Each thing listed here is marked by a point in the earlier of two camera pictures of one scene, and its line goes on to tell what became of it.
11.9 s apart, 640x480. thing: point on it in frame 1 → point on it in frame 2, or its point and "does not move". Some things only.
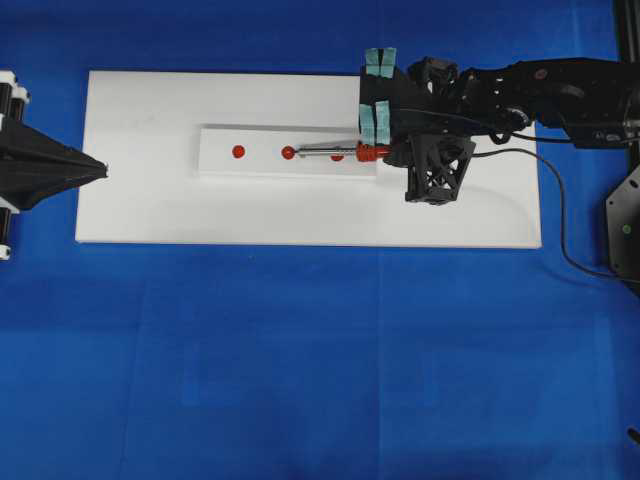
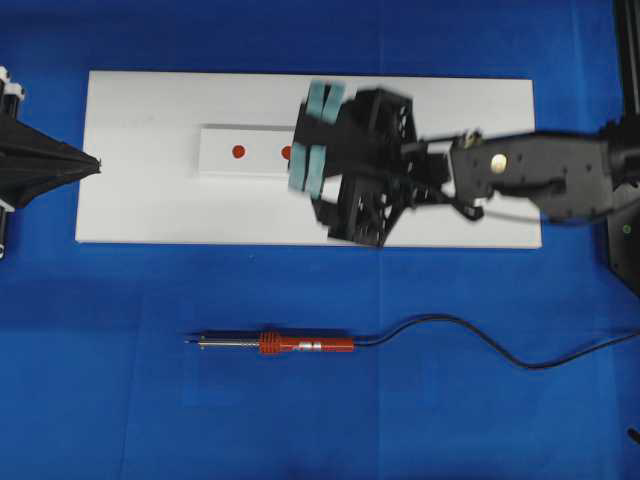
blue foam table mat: (153, 360) does not move
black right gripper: (437, 94) → (379, 159)
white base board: (145, 127) does not move
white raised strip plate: (272, 150) does not move
